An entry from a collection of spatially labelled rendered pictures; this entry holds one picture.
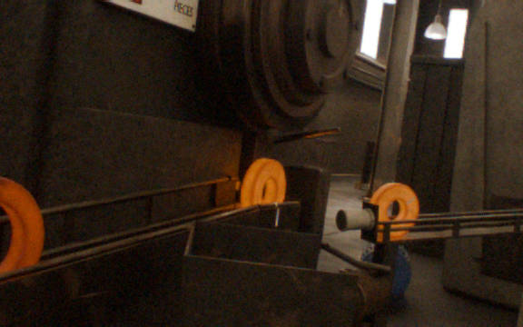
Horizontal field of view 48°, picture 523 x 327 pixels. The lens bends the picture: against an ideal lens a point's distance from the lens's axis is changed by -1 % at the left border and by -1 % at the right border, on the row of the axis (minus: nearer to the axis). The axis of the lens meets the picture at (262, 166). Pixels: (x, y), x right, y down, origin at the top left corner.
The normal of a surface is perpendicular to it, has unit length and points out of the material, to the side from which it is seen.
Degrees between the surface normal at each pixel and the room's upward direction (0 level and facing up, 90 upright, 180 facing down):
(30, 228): 90
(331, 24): 90
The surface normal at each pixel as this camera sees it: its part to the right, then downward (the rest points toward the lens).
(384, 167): -0.51, -0.02
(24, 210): 0.81, 0.15
